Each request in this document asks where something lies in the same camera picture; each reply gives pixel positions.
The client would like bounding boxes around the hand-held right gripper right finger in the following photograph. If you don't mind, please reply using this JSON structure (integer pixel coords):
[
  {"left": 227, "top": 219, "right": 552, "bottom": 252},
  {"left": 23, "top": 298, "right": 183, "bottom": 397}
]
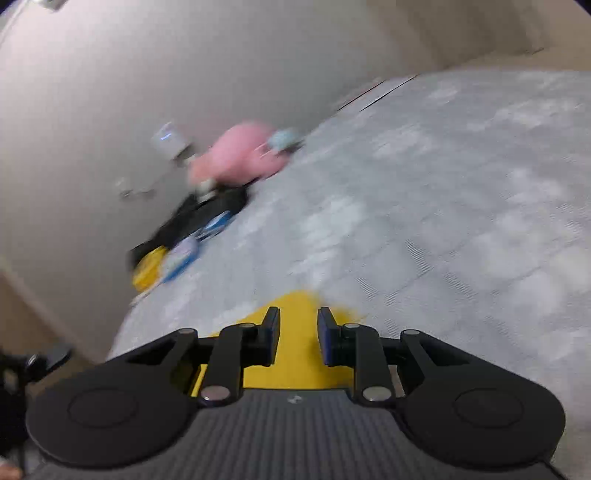
[{"left": 317, "top": 306, "right": 472, "bottom": 407}]

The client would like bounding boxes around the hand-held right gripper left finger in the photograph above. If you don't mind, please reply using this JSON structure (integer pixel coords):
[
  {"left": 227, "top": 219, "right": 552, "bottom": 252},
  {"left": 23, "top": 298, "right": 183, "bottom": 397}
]
[{"left": 113, "top": 306, "right": 281, "bottom": 407}]

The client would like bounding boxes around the yellow container lid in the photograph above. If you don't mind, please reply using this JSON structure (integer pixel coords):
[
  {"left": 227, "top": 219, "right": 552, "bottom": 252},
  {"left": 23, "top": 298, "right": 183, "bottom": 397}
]
[{"left": 187, "top": 290, "right": 370, "bottom": 398}]

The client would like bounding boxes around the blue floral pouch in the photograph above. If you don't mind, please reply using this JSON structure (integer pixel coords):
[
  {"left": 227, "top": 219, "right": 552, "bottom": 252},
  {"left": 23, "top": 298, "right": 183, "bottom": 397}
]
[{"left": 161, "top": 237, "right": 200, "bottom": 282}]

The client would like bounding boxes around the small yellow box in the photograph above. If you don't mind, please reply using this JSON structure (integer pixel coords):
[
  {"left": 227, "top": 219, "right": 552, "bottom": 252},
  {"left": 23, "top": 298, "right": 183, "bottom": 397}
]
[{"left": 131, "top": 246, "right": 169, "bottom": 291}]

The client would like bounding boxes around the dark cloth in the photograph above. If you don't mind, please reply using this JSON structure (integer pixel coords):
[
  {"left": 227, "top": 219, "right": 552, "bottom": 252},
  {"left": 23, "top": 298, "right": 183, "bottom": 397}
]
[{"left": 128, "top": 185, "right": 247, "bottom": 271}]

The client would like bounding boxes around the grey floral mattress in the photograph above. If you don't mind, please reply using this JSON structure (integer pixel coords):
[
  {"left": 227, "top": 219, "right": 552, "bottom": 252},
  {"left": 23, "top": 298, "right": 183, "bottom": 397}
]
[{"left": 106, "top": 67, "right": 591, "bottom": 480}]

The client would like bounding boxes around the pink plush toy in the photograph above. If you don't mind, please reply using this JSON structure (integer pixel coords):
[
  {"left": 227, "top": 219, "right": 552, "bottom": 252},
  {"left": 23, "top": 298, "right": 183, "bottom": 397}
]
[{"left": 187, "top": 121, "right": 305, "bottom": 192}]

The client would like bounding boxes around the blue oval keychain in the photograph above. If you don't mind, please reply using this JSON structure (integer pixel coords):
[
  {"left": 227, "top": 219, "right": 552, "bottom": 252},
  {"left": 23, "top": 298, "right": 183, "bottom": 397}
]
[{"left": 196, "top": 210, "right": 234, "bottom": 241}]

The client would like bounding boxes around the white wall plug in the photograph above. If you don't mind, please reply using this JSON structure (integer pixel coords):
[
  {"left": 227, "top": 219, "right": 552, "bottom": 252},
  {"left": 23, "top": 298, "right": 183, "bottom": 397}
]
[{"left": 151, "top": 121, "right": 191, "bottom": 161}]

